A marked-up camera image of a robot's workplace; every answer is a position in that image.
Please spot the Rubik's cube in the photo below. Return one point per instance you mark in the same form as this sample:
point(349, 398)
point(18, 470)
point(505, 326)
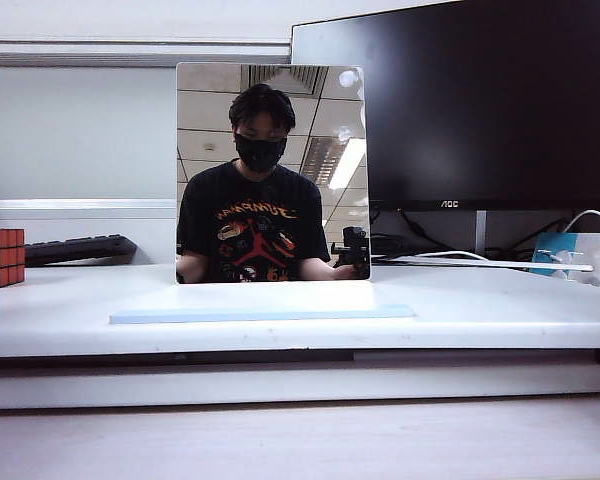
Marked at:
point(2, 257)

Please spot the square frameless mirror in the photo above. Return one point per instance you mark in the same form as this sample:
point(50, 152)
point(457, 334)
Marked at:
point(272, 170)

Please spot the white flat monitor base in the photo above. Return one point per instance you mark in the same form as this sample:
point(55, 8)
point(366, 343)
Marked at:
point(480, 262)

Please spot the black keyboard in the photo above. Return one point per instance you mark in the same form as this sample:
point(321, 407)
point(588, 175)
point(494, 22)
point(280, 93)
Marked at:
point(80, 248)

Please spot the black AOC monitor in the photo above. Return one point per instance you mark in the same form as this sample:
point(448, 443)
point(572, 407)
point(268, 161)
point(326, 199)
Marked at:
point(480, 100)

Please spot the blue white package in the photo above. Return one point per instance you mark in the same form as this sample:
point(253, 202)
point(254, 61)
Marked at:
point(565, 257)

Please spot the light blue base plate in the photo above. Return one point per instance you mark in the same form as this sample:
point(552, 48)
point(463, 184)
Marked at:
point(260, 315)

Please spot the grey monitor stand post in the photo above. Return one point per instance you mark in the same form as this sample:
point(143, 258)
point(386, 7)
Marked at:
point(481, 230)

